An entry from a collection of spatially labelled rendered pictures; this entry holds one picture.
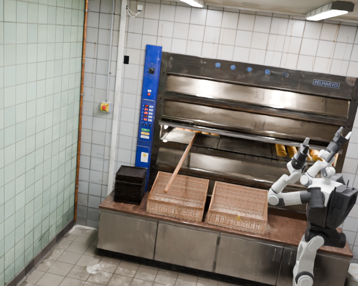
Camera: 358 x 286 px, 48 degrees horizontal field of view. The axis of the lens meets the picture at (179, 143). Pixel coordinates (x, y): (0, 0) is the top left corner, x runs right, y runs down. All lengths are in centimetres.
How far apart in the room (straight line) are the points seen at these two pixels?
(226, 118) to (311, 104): 83
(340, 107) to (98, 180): 265
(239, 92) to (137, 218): 159
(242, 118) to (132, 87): 118
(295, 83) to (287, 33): 48
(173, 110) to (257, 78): 90
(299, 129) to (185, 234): 152
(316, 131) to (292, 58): 75
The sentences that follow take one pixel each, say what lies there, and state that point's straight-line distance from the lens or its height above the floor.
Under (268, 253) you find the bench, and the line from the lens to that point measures 400.
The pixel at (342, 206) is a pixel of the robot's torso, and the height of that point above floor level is 131.
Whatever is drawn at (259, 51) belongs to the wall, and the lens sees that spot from 402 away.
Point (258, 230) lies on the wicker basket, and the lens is 394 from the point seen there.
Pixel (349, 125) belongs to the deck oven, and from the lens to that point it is 421.
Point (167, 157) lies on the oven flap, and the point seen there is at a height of 101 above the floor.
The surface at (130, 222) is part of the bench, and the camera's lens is 405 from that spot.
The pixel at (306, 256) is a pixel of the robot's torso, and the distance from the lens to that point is 328.
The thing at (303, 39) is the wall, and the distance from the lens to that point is 404.
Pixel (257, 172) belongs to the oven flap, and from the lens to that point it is 425.
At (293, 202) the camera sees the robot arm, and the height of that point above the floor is 128.
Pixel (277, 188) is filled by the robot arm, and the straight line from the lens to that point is 294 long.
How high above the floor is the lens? 237
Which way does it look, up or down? 16 degrees down
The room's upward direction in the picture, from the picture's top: 7 degrees clockwise
